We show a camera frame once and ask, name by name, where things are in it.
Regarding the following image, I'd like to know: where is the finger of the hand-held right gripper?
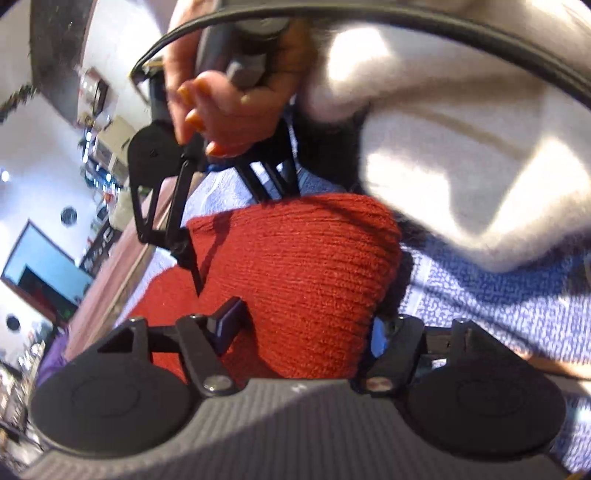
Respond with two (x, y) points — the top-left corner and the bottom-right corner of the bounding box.
(130, 157), (205, 297)
(235, 150), (303, 202)

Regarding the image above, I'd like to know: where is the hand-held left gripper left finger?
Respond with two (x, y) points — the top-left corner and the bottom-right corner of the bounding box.
(97, 296), (245, 398)

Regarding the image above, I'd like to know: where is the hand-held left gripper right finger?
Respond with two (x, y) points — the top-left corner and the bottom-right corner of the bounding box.
(360, 314), (513, 398)

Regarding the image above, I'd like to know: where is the red knitted sweater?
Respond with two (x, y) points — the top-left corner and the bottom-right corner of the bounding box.
(117, 193), (402, 381)

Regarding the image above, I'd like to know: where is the person's right forearm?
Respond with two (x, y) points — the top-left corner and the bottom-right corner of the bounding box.
(298, 21), (509, 125)

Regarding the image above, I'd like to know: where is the person's right hand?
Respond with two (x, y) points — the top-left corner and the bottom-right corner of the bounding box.
(164, 18), (315, 160)

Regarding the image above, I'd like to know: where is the cream cabinet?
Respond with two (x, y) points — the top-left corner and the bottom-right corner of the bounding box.
(90, 115), (137, 171)

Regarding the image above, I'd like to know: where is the brown mattress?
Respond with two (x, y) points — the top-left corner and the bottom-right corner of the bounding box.
(65, 185), (162, 361)

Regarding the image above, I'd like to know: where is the blue patterned bedsheet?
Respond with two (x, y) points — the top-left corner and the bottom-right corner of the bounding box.
(115, 115), (591, 476)

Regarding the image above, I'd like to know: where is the green garland with lights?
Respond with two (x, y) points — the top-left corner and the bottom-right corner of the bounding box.
(0, 83), (40, 123)

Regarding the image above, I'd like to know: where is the white fluffy garment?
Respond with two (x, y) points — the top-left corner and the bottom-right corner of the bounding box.
(358, 88), (591, 278)

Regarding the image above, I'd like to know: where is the purple blanket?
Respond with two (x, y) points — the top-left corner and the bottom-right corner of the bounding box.
(34, 323), (75, 388)

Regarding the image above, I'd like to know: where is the black curved cable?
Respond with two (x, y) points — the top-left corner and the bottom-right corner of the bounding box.
(129, 0), (591, 100)

